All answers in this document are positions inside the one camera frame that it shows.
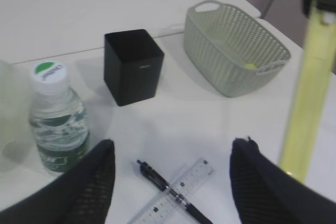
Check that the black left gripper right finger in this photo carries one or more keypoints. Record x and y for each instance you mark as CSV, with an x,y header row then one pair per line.
x,y
263,193

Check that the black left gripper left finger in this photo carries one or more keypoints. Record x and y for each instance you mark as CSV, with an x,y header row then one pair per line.
x,y
81,195

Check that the transparent plastic ruler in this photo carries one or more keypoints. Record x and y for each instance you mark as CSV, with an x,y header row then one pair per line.
x,y
178,195

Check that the clear water bottle green label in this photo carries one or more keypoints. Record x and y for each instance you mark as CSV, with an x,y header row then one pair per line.
x,y
58,118

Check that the yellow waste paper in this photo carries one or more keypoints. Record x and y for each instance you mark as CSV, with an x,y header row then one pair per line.
x,y
251,66

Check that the black pen on ruler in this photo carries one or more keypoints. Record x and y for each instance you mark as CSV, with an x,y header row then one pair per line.
x,y
170,190

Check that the green wavy glass plate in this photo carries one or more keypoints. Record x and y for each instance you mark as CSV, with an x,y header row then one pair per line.
x,y
16,97

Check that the green woven plastic basket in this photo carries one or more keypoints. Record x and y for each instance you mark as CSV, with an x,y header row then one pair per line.
x,y
221,38

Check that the black square pen holder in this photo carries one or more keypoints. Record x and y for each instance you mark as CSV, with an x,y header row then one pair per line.
x,y
132,65

